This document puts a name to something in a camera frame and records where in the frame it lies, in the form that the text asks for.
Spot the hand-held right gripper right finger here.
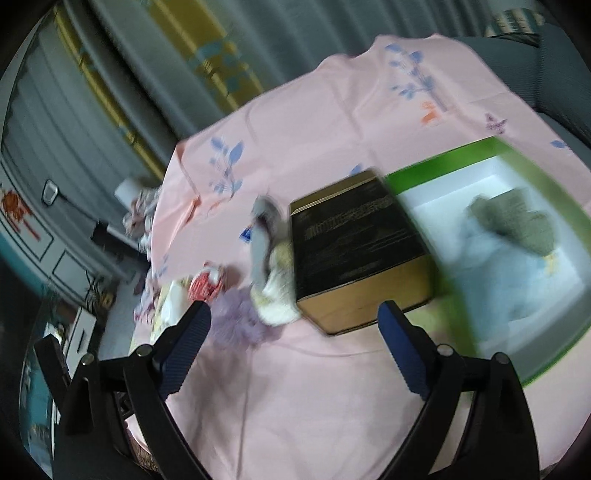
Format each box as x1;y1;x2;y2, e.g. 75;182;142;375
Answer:
377;300;541;480

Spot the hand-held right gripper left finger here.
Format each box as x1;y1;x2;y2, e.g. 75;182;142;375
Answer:
60;300;212;480

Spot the purple fluffy cloth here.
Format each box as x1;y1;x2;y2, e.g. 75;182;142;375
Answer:
209;288;282;348

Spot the red and white cloth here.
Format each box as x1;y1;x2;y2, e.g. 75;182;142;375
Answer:
188;262;227;303

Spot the light blue cloth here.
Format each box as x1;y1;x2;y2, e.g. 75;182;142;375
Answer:
450;217;561;340

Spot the green and white storage box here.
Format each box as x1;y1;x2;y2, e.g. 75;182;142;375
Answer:
384;137;591;387

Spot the grey sock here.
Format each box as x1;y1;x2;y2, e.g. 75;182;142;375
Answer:
248;196;280;289

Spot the olive green cloth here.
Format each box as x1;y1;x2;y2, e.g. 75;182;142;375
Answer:
465;188;560;257

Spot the black and brown cardboard box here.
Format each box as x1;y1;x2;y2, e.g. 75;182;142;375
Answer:
289;169;435;336

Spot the pink floral bedsheet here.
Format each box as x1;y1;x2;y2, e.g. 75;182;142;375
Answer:
129;33;591;480

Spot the white cylinder lamp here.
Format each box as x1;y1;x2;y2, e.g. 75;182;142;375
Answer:
115;178;148;208

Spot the white cabinet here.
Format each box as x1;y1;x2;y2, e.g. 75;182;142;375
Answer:
0;152;112;370

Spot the grey curtain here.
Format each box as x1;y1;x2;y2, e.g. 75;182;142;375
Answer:
4;0;490;204

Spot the yellow patterned curtain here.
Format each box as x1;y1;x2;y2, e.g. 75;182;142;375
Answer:
148;0;264;112

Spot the grey sofa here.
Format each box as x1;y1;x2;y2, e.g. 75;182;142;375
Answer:
455;22;591;153

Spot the striped cushion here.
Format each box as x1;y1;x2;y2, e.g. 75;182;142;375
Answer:
482;10;546;47

